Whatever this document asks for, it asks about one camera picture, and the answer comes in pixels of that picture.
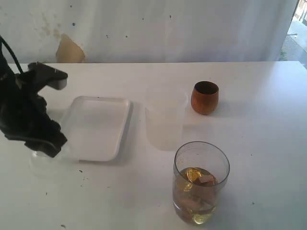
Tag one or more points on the translucent plastic container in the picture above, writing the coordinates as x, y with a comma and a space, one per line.
164, 115

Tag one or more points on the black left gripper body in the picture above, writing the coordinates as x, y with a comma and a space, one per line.
23, 113

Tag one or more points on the clear glass with coins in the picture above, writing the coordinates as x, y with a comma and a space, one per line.
206, 156

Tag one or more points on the clear plastic dome lid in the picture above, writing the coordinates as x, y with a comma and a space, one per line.
45, 167

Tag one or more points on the white rectangular tray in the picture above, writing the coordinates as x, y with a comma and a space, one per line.
94, 128

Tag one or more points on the brown wooden cup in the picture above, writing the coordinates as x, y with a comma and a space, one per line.
205, 97

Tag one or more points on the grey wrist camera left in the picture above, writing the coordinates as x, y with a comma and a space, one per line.
45, 75

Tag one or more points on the gold and brown chocolates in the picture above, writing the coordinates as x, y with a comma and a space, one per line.
194, 195

